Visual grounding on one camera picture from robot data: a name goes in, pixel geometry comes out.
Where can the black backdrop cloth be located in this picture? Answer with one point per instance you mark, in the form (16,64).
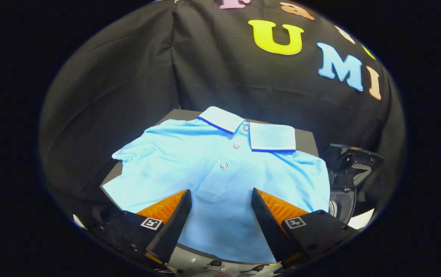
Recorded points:
(128,77)

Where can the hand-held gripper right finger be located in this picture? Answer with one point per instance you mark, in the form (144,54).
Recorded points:
(270,231)

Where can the white floor sheet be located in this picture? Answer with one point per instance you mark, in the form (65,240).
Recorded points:
(361,220)

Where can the dark grey cabinet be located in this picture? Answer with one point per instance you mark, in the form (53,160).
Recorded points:
(307,142)

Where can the light blue polo shirt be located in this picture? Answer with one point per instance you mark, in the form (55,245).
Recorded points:
(220,184)

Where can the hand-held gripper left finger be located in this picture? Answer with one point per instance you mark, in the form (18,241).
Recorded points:
(172,231)

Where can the dark glass washing machine lid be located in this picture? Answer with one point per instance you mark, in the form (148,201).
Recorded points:
(353,163)

